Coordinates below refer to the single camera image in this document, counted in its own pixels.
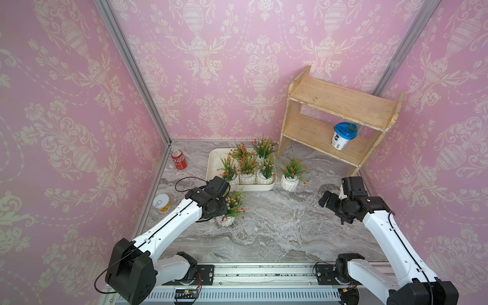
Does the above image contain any red cola can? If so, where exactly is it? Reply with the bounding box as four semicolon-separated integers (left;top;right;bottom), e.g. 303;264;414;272
171;149;188;170

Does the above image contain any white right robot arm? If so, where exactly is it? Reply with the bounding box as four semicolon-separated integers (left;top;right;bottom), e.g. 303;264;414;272
318;177;459;304

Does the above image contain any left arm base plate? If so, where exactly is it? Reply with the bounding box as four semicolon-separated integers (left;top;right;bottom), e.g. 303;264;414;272
163;264;216;286

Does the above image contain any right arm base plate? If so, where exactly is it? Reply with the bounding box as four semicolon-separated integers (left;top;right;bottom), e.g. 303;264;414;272
312;262;341;285

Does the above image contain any orange flower pot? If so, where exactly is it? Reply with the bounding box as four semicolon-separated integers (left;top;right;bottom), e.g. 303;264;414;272
237;153;259;185
281;158;310;192

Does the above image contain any aluminium mounting rail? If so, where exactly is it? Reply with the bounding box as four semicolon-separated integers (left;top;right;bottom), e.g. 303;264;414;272
102;262;397;304

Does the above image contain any white plastic storage box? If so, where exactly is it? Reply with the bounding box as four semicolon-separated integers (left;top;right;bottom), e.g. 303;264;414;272
206;147;278;192

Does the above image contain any pink flower pot mid-right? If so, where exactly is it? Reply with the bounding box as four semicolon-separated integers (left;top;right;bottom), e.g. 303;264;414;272
218;152;238;185

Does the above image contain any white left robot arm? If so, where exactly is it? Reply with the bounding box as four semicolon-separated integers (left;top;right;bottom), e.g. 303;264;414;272
105;177;230;304

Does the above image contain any red flower pot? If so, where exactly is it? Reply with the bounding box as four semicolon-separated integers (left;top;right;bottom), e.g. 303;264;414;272
230;142;252;160

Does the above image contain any white yellow can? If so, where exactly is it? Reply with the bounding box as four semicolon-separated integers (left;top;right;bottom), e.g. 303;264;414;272
152;193;172;213

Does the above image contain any orange flower pot front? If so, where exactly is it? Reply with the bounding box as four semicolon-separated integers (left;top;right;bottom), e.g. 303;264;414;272
237;153;259;185

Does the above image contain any large pink flower pot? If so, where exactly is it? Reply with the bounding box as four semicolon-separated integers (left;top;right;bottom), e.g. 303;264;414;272
217;191;246;227

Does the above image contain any blue lidded white cup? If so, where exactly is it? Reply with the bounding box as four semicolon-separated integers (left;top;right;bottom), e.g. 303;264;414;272
332;122;358;151

